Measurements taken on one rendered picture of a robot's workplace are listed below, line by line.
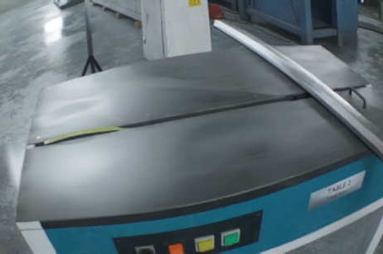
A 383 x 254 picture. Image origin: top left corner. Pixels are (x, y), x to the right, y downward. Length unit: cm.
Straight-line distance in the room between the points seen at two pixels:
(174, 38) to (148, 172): 214
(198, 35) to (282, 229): 225
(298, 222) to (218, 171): 20
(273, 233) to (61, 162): 41
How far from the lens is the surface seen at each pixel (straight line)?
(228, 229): 63
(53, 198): 63
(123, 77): 98
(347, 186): 74
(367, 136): 73
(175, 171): 63
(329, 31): 360
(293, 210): 68
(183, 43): 278
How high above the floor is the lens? 111
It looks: 30 degrees down
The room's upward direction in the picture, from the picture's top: 4 degrees counter-clockwise
